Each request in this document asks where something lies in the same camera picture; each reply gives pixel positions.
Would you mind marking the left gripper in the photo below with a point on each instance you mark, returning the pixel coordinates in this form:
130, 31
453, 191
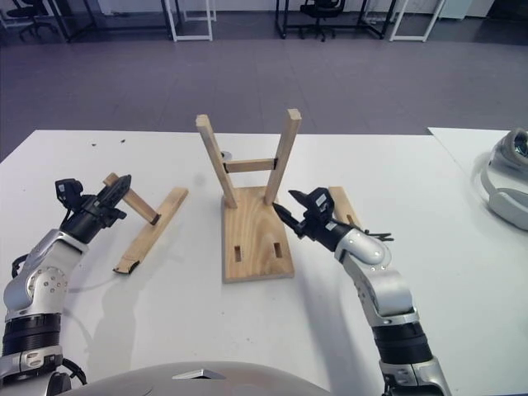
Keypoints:
88, 220

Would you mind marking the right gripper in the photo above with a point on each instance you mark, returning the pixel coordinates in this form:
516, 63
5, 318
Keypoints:
323, 235

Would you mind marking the wooden cross bar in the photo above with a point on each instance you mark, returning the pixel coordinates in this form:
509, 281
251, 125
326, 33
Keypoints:
142, 204
249, 166

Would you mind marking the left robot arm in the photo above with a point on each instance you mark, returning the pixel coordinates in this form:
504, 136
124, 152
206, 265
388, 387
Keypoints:
39, 284

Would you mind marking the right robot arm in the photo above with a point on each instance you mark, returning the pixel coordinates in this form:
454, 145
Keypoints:
385, 288

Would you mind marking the wooden seat board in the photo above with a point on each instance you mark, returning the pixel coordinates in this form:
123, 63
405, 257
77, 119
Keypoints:
255, 243

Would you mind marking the wooden leg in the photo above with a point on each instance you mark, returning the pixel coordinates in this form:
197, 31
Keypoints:
154, 229
216, 161
282, 156
344, 206

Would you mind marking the black office chair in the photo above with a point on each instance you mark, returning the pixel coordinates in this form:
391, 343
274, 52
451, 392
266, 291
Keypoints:
22, 14
322, 12

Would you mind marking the robot body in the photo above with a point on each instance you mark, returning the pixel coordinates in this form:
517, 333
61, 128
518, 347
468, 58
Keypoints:
198, 381

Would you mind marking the white headset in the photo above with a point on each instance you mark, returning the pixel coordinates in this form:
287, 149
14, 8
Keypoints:
501, 181

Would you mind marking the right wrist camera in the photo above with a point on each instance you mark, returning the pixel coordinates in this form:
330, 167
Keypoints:
322, 204

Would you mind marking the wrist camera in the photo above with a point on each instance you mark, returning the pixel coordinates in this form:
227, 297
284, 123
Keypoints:
68, 191
322, 204

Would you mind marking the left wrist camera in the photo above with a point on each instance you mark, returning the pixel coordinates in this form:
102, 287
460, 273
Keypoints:
68, 191

